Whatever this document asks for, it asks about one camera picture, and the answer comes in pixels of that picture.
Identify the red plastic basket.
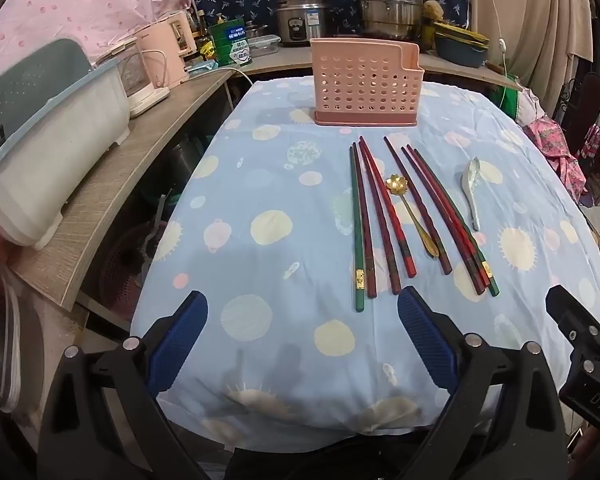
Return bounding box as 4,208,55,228
100,230,157,312

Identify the red chopstick with gold band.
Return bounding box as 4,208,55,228
406,143,492,288

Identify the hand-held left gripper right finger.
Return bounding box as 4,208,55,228
397,285,568,480

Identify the blue plastic basin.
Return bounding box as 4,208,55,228
435,35,489,69

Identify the pink electric kettle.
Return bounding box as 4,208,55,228
130,10,199,86

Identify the steel rice cooker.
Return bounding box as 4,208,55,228
275,0,331,48

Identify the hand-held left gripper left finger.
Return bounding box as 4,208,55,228
37,290,209,480

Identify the glass food container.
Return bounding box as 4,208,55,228
247,35,281,59

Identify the pink dotted cloth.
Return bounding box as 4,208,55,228
0,0,197,67

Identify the yellow-green plastic basin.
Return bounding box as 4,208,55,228
432,22,491,47

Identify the white countertop appliance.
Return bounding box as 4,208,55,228
96,37,172,119

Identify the wooden counter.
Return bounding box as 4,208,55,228
10,45,523,313

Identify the pink perforated utensil basket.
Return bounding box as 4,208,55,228
310,37,423,127

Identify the white cable with switch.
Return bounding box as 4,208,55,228
480,0,512,111

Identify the black metal chair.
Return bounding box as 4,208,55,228
555,72,600,152

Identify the beige curtain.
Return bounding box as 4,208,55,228
467,0,594,92

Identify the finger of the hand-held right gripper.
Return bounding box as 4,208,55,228
545,284,600,347

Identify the bright red chopstick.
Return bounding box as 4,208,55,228
358,135,417,279

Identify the white dish bin teal lid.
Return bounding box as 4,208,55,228
0,39,132,261

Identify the white ceramic spoon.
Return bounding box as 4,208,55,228
460,156,482,232

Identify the green tin can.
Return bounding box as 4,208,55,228
210,19,254,69

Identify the gold flower spoon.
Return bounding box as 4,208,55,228
385,174,440,260

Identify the blue planet print tablecloth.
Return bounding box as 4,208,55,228
130,80,600,453

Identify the stainless steel steamer pot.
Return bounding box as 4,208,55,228
356,0,424,41

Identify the dark red chopstick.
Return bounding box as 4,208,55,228
352,141,379,298
357,140,402,295
383,135,453,276
401,145,486,296

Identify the brown ginger root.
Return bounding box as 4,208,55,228
422,0,446,26

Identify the pink floral cloth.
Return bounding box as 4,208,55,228
522,115,589,207

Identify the green chopstick with gold band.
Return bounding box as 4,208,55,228
349,144,367,312
417,157,500,297

